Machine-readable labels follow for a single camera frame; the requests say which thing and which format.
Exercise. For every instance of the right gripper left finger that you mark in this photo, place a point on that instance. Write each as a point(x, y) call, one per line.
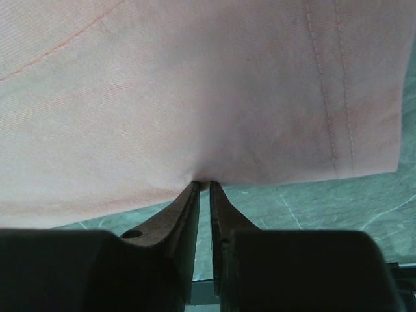
point(170, 236)

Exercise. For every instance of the salmon pink t shirt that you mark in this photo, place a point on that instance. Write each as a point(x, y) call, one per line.
point(107, 106)

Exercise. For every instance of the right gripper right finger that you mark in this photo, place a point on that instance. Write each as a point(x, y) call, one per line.
point(225, 218)

